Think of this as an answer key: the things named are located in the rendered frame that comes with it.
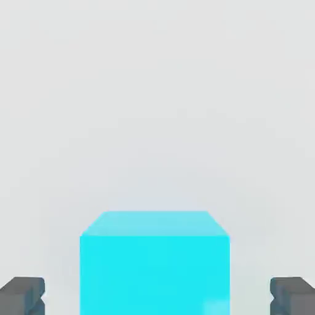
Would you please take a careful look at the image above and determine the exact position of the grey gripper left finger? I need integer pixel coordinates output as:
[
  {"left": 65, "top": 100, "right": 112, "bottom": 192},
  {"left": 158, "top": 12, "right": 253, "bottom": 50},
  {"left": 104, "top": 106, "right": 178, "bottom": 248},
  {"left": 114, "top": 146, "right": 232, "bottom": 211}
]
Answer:
[{"left": 0, "top": 276, "right": 46, "bottom": 315}]

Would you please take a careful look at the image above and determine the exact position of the small cyan cube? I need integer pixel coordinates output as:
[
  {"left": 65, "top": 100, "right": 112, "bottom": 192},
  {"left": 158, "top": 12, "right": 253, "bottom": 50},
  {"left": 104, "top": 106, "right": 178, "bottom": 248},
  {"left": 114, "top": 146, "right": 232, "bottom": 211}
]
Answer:
[{"left": 79, "top": 210, "right": 231, "bottom": 315}]

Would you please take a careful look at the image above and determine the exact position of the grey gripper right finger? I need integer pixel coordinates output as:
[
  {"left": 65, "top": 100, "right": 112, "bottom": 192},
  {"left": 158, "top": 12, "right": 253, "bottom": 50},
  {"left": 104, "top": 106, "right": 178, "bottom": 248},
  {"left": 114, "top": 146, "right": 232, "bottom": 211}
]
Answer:
[{"left": 269, "top": 276, "right": 315, "bottom": 315}]

